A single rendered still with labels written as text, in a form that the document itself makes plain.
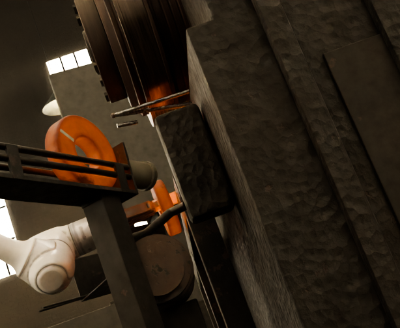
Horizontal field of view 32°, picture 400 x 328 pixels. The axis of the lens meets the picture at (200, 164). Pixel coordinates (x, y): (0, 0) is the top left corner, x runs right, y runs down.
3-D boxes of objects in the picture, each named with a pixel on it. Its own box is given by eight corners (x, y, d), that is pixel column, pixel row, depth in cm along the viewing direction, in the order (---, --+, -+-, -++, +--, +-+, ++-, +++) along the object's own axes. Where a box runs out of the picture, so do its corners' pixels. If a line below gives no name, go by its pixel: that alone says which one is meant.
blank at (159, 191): (163, 194, 200) (152, 198, 200) (157, 168, 187) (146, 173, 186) (184, 241, 193) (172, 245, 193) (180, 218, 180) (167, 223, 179)
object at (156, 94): (180, 140, 202) (127, 1, 214) (172, 79, 157) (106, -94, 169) (158, 148, 202) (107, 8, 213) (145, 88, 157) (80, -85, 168)
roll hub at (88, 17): (132, 112, 195) (100, 25, 202) (120, 73, 168) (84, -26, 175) (113, 118, 194) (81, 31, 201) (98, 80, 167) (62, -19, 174)
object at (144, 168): (161, 183, 139) (153, 156, 141) (131, 179, 132) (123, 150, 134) (139, 196, 142) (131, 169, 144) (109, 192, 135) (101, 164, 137)
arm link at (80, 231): (78, 252, 182) (100, 243, 183) (66, 220, 185) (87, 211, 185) (84, 258, 191) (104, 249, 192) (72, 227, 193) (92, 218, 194)
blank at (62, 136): (114, 207, 127) (101, 214, 128) (122, 145, 137) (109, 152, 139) (50, 159, 118) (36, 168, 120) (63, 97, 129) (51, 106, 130)
